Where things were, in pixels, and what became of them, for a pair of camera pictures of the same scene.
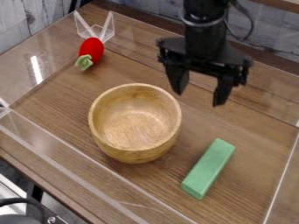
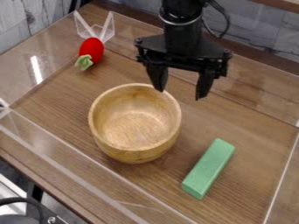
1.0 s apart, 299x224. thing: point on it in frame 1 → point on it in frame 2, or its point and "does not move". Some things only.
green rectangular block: x=208 y=168 does not move
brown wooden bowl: x=135 y=121 does not move
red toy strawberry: x=91 y=52 does not move
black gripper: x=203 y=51 → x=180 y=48
